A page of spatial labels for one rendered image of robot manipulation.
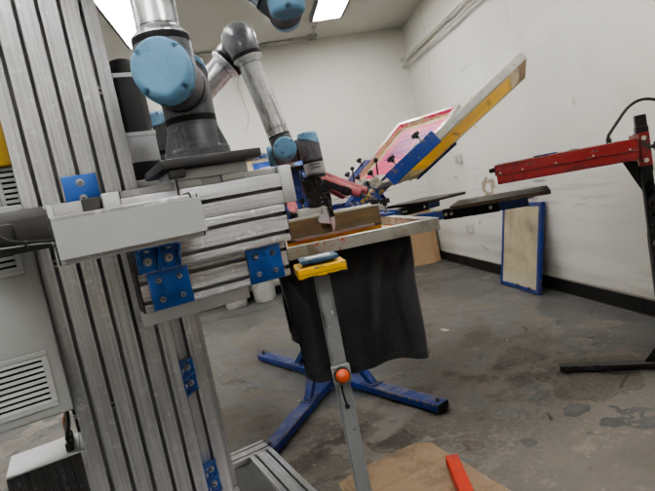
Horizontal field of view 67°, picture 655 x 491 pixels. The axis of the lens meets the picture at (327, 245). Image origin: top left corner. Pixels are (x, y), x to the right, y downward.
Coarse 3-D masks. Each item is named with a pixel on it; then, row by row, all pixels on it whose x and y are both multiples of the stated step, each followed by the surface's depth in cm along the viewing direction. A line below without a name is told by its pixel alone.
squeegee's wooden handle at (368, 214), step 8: (352, 208) 183; (360, 208) 181; (368, 208) 181; (376, 208) 182; (336, 216) 180; (344, 216) 180; (352, 216) 181; (360, 216) 181; (368, 216) 182; (376, 216) 182; (296, 224) 178; (304, 224) 178; (312, 224) 179; (320, 224) 179; (328, 224) 180; (336, 224) 180; (344, 224) 181; (352, 224) 181; (360, 224) 181; (376, 224) 182; (296, 232) 178; (304, 232) 179; (312, 232) 179; (320, 232) 180
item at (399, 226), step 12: (384, 216) 202; (396, 216) 188; (408, 216) 177; (420, 216) 167; (384, 228) 151; (396, 228) 151; (408, 228) 152; (420, 228) 152; (432, 228) 153; (324, 240) 150; (336, 240) 149; (348, 240) 149; (360, 240) 150; (372, 240) 150; (384, 240) 151; (288, 252) 147; (300, 252) 147; (312, 252) 148
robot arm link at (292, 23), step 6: (252, 0) 111; (258, 0) 110; (264, 0) 110; (258, 6) 111; (264, 6) 110; (264, 12) 112; (270, 18) 112; (300, 18) 114; (276, 24) 114; (282, 24) 112; (288, 24) 112; (294, 24) 114; (282, 30) 117; (288, 30) 116
